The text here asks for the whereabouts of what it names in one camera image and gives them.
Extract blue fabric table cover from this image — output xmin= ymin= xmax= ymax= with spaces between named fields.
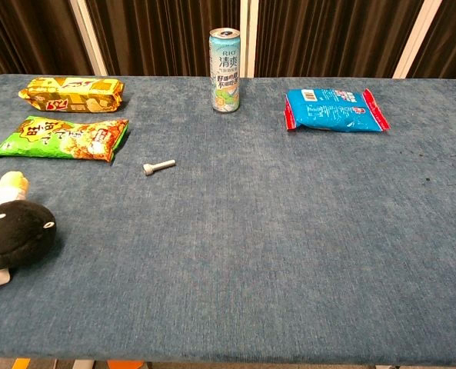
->
xmin=0 ymin=74 xmax=456 ymax=364

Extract blue red snack bag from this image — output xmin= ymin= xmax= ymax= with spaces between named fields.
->
xmin=283 ymin=88 xmax=391 ymax=133

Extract white partition post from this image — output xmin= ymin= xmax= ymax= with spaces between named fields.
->
xmin=391 ymin=0 xmax=443 ymax=80
xmin=68 ymin=0 xmax=108 ymax=77
xmin=239 ymin=0 xmax=260 ymax=79

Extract dark pleated curtain panel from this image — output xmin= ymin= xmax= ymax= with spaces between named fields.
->
xmin=0 ymin=0 xmax=95 ymax=85
xmin=254 ymin=0 xmax=425 ymax=79
xmin=85 ymin=0 xmax=241 ymax=77
xmin=408 ymin=0 xmax=456 ymax=81

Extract green snack bag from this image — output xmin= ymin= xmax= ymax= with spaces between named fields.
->
xmin=0 ymin=115 xmax=130 ymax=163

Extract black white plush toy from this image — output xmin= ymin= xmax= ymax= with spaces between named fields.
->
xmin=0 ymin=171 xmax=58 ymax=290

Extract light blue drink can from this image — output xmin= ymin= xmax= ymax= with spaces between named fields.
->
xmin=208 ymin=28 xmax=242 ymax=115

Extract small grey metal bolt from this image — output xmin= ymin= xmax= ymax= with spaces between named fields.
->
xmin=142 ymin=158 xmax=177 ymax=177

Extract yellow gold biscuit pack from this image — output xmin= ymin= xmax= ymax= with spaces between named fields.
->
xmin=18 ymin=76 xmax=125 ymax=114

